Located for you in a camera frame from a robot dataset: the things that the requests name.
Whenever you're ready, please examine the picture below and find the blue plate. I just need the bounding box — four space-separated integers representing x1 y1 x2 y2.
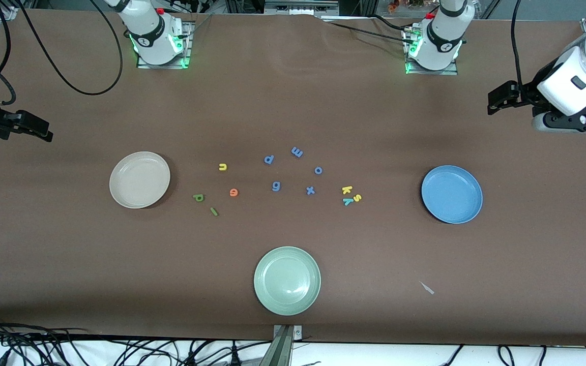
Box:
421 165 484 225

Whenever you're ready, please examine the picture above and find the beige plate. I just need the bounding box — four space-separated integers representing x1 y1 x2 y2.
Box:
109 151 171 209

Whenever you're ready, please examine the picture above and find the brown table cover sheet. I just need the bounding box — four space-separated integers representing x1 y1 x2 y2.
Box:
0 8 586 347

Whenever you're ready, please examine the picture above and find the grey metal device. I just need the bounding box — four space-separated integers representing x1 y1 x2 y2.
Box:
264 0 339 16

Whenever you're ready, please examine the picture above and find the green plate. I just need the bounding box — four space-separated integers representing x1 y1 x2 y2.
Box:
253 246 322 316

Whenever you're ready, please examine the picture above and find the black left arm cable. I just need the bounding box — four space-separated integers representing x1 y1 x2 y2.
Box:
511 0 525 89

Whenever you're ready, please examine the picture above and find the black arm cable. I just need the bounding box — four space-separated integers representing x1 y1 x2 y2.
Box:
511 0 525 89
0 0 123 106

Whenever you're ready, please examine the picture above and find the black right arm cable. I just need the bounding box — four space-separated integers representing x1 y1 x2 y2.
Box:
0 0 123 106

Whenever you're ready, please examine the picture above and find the black base power cable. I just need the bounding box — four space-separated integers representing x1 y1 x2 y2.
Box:
324 15 413 44

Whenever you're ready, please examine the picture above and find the right arm aluminium base plate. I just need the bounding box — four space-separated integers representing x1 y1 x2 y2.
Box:
136 20 193 70

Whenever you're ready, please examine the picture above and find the aluminium camera mount post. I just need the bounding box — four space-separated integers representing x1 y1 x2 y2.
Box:
260 325 304 366

